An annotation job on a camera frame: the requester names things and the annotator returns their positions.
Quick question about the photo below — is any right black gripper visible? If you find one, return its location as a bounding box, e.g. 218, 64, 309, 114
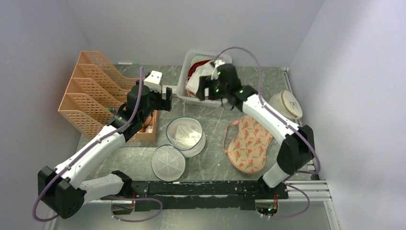
196, 75, 229, 102

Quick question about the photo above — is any white bra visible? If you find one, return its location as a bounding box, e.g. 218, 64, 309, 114
185, 60, 214, 94

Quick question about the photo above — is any white mesh laundry bag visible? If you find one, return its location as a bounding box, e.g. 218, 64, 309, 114
151, 117, 206, 182

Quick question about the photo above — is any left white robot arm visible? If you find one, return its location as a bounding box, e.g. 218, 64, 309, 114
32, 84, 172, 222

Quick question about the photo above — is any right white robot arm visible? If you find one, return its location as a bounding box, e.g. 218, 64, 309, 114
196, 60, 316, 198

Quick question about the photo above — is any red bra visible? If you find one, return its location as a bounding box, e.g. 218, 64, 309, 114
187, 59, 211, 80

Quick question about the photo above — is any pink bra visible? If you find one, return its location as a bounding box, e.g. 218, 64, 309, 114
186, 90, 196, 98

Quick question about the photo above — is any small beige mesh bag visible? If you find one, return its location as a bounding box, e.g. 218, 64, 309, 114
269, 90, 303, 120

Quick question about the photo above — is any small white cardboard box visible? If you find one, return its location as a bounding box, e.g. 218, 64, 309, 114
162, 85, 177, 96

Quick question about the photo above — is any white plastic basket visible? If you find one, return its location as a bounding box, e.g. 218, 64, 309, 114
176, 50, 227, 108

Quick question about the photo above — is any green white marker pen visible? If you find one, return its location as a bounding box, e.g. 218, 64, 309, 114
117, 62, 138, 66

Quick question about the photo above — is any orange plastic file organizer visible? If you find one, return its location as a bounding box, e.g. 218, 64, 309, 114
58, 51, 159, 142

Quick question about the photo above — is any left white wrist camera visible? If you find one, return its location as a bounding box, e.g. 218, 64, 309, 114
143, 70, 162, 93

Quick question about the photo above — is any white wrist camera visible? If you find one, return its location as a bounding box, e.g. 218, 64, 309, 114
210, 59, 226, 69
143, 70, 162, 93

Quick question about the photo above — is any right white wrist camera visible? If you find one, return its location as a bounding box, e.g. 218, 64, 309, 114
210, 59, 226, 69

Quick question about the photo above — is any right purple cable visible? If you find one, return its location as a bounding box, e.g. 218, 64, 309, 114
212, 46, 322, 219

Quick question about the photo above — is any purple cable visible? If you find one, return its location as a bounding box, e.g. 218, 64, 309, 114
212, 46, 322, 219
32, 66, 164, 223

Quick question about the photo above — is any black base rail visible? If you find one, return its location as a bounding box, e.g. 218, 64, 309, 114
132, 180, 289, 211

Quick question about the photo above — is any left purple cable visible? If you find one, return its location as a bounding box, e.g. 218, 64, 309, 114
32, 66, 164, 223

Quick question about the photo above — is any aluminium frame rail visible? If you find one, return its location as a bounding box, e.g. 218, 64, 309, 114
281, 67, 341, 230

